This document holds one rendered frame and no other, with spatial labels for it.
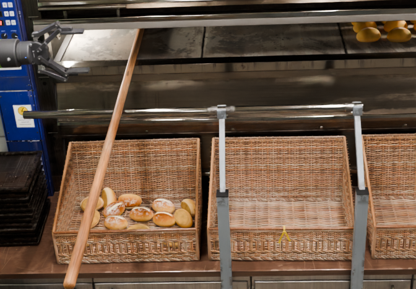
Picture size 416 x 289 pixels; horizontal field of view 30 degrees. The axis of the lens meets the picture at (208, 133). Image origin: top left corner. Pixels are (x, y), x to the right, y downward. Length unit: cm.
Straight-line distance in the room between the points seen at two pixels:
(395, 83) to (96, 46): 124
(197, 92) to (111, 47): 42
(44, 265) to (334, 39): 149
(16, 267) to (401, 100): 165
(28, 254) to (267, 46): 127
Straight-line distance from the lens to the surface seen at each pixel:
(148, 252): 299
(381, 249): 300
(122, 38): 340
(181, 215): 313
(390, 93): 321
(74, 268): 205
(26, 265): 311
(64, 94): 325
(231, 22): 287
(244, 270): 295
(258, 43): 326
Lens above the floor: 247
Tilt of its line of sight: 30 degrees down
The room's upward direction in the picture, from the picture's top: 3 degrees counter-clockwise
